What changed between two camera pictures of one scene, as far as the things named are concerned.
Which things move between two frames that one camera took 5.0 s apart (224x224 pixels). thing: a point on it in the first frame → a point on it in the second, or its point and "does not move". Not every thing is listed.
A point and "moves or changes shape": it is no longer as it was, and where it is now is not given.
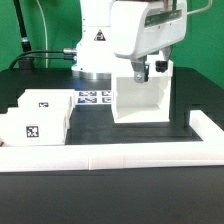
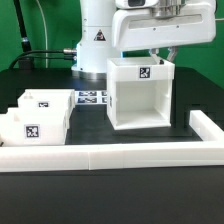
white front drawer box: x=34 y=126 does not move
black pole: x=25 y=45 does not move
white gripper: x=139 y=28 → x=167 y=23
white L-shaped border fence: x=155 y=155 does not move
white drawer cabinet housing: x=142 y=102 moves or changes shape
